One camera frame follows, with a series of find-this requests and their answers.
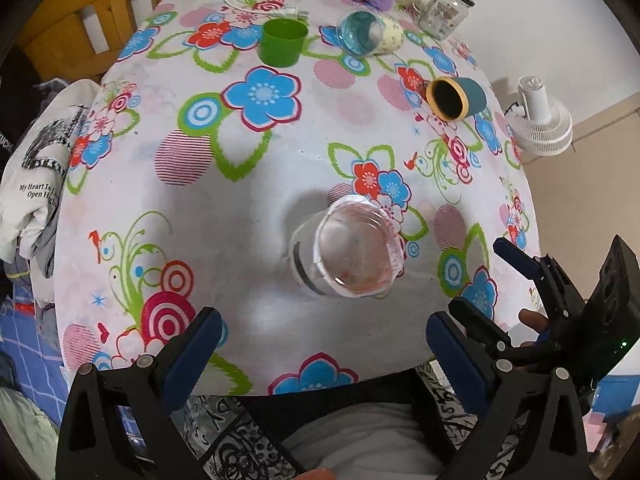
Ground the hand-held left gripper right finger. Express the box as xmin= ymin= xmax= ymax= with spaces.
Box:
xmin=424 ymin=311 xmax=594 ymax=480

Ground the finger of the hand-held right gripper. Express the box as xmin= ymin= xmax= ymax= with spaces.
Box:
xmin=448 ymin=297 xmax=558 ymax=361
xmin=492 ymin=237 xmax=586 ymax=313

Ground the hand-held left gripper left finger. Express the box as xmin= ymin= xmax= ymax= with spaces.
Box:
xmin=55 ymin=306 xmax=231 ymax=480

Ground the clear plastic cup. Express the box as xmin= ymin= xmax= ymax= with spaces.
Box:
xmin=286 ymin=195 xmax=405 ymax=302

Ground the teal cup with orange rim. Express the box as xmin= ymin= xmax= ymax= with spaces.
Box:
xmin=425 ymin=76 xmax=487 ymax=122

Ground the blue and cream cup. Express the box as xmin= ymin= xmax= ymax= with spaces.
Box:
xmin=337 ymin=10 xmax=405 ymax=57

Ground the green plastic cup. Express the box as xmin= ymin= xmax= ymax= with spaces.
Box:
xmin=257 ymin=18 xmax=309 ymax=68

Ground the person's right hand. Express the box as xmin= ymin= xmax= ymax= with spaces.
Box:
xmin=518 ymin=309 xmax=552 ymax=350

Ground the person's patterned clothing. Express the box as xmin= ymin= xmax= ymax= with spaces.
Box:
xmin=172 ymin=364 xmax=528 ymax=480

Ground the small white fan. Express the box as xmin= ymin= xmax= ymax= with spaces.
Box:
xmin=506 ymin=75 xmax=574 ymax=157

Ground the floral tablecloth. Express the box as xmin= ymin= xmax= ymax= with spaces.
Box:
xmin=55 ymin=0 xmax=543 ymax=398

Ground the blue checked blanket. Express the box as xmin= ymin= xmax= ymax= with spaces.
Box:
xmin=0 ymin=270 xmax=68 ymax=401

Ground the white printed shirt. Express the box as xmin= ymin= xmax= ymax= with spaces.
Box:
xmin=0 ymin=80 xmax=103 ymax=266

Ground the glass jar mug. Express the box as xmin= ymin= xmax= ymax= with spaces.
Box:
xmin=414 ymin=0 xmax=476 ymax=40

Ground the dark cloth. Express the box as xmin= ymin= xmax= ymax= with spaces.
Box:
xmin=0 ymin=42 xmax=57 ymax=171

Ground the wooden chair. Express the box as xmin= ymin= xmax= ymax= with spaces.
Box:
xmin=17 ymin=0 xmax=182 ymax=83

